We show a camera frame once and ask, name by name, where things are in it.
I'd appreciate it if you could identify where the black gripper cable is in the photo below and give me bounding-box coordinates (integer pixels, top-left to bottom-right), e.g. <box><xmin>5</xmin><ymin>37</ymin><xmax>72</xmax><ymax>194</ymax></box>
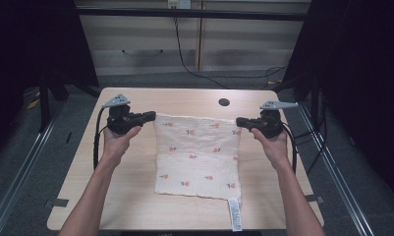
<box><xmin>281</xmin><ymin>122</ymin><xmax>299</xmax><ymax>174</ymax></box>
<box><xmin>92</xmin><ymin>107</ymin><xmax>108</xmax><ymax>170</ymax></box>

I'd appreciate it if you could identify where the white muslin cloth with label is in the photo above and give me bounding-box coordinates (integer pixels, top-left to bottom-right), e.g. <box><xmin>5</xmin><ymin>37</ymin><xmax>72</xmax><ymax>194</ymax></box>
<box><xmin>152</xmin><ymin>112</ymin><xmax>244</xmax><ymax>232</ymax></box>

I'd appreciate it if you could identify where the black metal stand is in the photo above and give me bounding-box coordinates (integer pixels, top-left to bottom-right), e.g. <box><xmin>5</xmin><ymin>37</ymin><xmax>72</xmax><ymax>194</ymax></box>
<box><xmin>38</xmin><ymin>76</ymin><xmax>52</xmax><ymax>133</ymax></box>

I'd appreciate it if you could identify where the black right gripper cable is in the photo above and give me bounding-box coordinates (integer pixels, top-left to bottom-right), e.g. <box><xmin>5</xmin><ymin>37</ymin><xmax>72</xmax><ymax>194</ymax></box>
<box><xmin>281</xmin><ymin>122</ymin><xmax>299</xmax><ymax>174</ymax></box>

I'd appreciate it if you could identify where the white power outlet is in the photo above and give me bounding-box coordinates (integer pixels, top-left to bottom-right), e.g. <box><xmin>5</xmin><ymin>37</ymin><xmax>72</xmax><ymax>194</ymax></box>
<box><xmin>167</xmin><ymin>0</ymin><xmax>193</xmax><ymax>10</ymax></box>

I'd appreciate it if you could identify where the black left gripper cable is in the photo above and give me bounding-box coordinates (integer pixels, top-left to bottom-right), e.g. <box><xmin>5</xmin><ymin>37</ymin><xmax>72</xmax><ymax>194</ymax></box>
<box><xmin>92</xmin><ymin>107</ymin><xmax>108</xmax><ymax>170</ymax></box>

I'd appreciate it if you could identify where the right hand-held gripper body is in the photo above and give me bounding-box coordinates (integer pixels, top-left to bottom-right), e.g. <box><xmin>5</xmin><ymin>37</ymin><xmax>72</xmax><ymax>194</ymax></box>
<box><xmin>250</xmin><ymin>100</ymin><xmax>299</xmax><ymax>140</ymax></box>

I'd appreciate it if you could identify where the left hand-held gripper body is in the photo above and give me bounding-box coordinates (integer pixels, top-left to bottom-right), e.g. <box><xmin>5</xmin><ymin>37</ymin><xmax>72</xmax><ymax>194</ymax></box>
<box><xmin>101</xmin><ymin>93</ymin><xmax>143</xmax><ymax>136</ymax></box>

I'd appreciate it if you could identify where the black floor cable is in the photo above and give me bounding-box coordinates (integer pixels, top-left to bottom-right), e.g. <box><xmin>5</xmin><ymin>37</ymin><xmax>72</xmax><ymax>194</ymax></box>
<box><xmin>295</xmin><ymin>96</ymin><xmax>328</xmax><ymax>175</ymax></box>

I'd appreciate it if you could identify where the person's right hand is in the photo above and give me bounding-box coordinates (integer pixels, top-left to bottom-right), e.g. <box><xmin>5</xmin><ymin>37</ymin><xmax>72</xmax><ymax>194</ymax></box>
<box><xmin>250</xmin><ymin>127</ymin><xmax>289</xmax><ymax>166</ymax></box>

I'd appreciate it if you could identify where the black wall cable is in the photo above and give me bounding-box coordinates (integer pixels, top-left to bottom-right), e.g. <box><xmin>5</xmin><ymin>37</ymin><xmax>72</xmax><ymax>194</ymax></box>
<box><xmin>172</xmin><ymin>16</ymin><xmax>288</xmax><ymax>90</ymax></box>

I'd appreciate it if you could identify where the black curtain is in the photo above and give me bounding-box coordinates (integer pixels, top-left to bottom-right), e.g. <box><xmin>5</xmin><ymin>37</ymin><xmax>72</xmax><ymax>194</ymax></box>
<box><xmin>0</xmin><ymin>0</ymin><xmax>99</xmax><ymax>165</ymax></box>
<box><xmin>281</xmin><ymin>0</ymin><xmax>394</xmax><ymax>206</ymax></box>

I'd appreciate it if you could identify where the person's left hand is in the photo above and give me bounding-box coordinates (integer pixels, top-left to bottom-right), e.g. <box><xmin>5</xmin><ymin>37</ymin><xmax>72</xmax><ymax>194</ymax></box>
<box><xmin>102</xmin><ymin>125</ymin><xmax>142</xmax><ymax>162</ymax></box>

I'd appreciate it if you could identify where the black horizontal metal bar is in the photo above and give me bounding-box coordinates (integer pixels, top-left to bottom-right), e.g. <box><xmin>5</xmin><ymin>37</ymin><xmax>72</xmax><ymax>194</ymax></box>
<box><xmin>76</xmin><ymin>7</ymin><xmax>312</xmax><ymax>23</ymax></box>

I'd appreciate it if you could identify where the metal floor rail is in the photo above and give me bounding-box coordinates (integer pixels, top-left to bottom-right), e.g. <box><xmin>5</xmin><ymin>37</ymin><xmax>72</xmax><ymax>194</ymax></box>
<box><xmin>0</xmin><ymin>100</ymin><xmax>69</xmax><ymax>236</ymax></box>
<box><xmin>297</xmin><ymin>102</ymin><xmax>376</xmax><ymax>236</ymax></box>

